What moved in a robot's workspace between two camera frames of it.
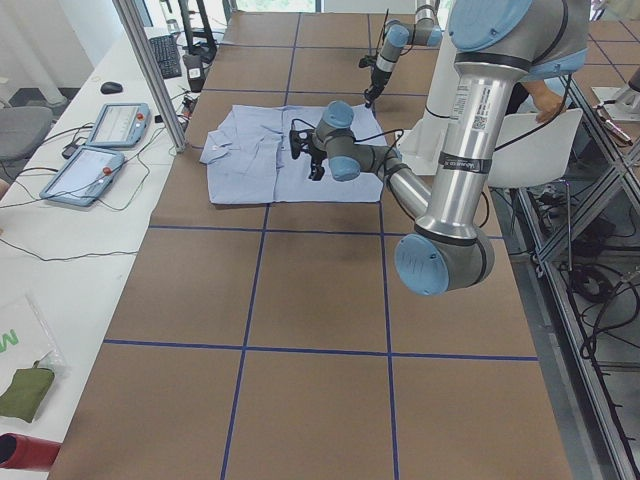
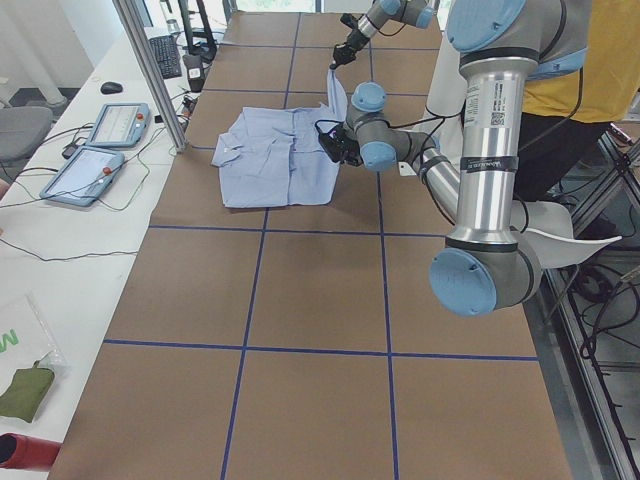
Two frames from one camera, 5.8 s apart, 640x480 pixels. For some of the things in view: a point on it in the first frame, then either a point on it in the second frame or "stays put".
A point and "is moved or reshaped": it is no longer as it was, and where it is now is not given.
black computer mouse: [111, 87] stays put
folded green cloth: [26, 391] stays put
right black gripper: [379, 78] → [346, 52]
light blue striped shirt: [248, 158] is moved or reshaped
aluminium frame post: [151, 77] stays put
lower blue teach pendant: [86, 175] stays put
